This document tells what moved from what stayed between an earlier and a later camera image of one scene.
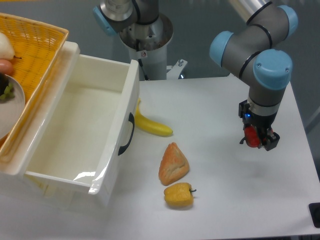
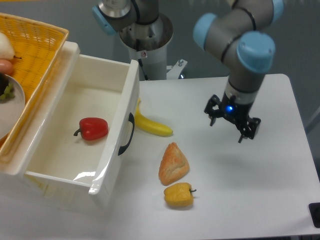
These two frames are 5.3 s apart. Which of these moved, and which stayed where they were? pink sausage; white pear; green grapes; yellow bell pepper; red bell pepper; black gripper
Moved: black gripper; red bell pepper
Stayed: pink sausage; yellow bell pepper; green grapes; white pear
